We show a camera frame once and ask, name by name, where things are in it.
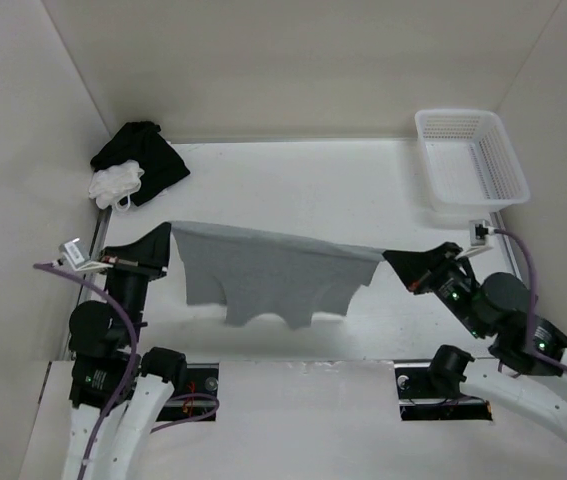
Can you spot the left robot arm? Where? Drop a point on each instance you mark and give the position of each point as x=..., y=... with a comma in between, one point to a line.
x=118, y=393

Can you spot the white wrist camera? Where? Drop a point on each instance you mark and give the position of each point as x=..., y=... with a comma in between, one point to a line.
x=73, y=255
x=480, y=233

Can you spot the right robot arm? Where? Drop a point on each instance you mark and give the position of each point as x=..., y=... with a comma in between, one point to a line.
x=498, y=308

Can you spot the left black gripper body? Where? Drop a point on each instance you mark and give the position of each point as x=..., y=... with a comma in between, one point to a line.
x=130, y=286

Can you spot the grey tank top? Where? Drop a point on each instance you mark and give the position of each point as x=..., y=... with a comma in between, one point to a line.
x=253, y=272

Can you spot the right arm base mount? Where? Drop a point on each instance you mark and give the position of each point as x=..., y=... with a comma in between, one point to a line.
x=420, y=401

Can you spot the white folded tank top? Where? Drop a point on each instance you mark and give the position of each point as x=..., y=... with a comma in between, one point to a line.
x=113, y=187

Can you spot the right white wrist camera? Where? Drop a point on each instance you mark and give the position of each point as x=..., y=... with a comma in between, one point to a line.
x=480, y=233

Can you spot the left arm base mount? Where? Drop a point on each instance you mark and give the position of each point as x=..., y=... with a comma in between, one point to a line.
x=196, y=395

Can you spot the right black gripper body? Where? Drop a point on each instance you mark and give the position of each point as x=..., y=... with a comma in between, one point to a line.
x=453, y=285

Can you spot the black folded tank top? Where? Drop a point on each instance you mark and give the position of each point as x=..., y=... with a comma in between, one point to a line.
x=142, y=142

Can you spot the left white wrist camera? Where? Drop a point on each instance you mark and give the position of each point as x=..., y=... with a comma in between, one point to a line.
x=73, y=255

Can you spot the white plastic basket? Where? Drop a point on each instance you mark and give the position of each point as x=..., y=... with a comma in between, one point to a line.
x=469, y=162

